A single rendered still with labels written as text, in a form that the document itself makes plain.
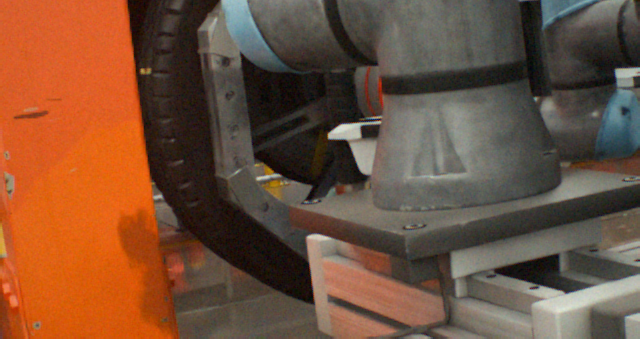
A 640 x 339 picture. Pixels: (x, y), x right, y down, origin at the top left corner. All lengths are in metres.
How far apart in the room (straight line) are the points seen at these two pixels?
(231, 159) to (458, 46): 0.80
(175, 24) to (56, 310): 0.55
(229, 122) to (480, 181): 0.81
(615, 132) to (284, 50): 0.46
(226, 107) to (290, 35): 0.67
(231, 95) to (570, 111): 0.54
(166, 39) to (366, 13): 0.82
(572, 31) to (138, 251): 0.52
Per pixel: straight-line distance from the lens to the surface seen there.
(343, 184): 1.58
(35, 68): 1.39
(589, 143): 1.44
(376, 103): 1.77
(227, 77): 1.75
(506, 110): 1.01
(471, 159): 0.99
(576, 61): 1.43
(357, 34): 1.04
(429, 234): 0.92
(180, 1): 1.83
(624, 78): 1.70
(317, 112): 1.90
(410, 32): 1.00
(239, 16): 1.12
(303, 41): 1.08
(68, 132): 1.40
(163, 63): 1.82
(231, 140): 1.76
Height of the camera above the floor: 0.98
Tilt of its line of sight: 7 degrees down
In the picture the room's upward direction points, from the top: 7 degrees counter-clockwise
